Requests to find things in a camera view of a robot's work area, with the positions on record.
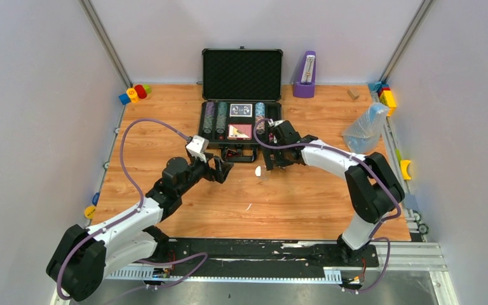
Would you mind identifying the yellow blue round tags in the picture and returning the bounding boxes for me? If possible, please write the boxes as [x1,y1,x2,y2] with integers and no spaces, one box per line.
[83,192,100,220]

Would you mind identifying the clear plastic bag blue contents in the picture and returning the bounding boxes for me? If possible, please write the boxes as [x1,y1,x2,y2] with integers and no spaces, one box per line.
[342,102,390,154]

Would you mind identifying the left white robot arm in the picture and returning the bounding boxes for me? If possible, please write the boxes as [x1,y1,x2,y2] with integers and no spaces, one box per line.
[46,154,234,301]

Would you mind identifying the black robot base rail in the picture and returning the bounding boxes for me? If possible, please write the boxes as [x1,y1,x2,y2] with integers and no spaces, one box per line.
[100,238,447,287]

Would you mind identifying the black poker set case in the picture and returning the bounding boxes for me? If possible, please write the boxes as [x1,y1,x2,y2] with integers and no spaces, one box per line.
[198,48,283,163]

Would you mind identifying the coloured toy blocks stack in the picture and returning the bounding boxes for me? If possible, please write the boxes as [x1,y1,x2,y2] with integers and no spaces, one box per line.
[367,81,397,117]

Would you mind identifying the purple metronome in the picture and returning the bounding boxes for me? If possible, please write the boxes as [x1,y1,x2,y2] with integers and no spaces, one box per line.
[292,51,316,98]

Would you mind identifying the clear round dealer button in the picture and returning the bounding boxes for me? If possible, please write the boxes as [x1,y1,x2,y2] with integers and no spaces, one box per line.
[255,166,270,180]

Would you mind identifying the small wooden block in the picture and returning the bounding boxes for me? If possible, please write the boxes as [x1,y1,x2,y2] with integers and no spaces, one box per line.
[347,88,360,100]

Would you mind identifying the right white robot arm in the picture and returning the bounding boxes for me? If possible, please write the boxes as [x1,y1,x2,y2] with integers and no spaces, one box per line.
[253,118,405,266]

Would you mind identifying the red playing card box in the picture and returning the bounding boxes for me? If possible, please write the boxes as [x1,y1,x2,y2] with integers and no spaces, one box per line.
[227,124,252,140]

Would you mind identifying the black caster wheels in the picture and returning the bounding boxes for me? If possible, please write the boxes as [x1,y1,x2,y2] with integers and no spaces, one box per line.
[412,210,429,235]

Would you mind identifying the blue playing card deck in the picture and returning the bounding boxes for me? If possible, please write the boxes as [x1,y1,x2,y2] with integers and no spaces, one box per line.
[229,104,253,118]

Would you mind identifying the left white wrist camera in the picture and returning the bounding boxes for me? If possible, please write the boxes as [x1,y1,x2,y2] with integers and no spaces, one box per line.
[186,135,209,163]

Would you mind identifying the coloured toy cylinders cluster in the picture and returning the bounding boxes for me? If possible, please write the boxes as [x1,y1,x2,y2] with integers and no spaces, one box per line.
[118,84,152,105]

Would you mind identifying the purple chip stack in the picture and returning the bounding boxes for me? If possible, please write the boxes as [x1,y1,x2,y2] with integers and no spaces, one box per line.
[205,102,216,119]

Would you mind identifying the light blue chip stack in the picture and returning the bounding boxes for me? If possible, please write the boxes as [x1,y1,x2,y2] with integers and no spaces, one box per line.
[255,102,266,135]

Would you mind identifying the black red case tag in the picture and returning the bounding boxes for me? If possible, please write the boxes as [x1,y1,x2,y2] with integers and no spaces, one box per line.
[222,149,243,163]

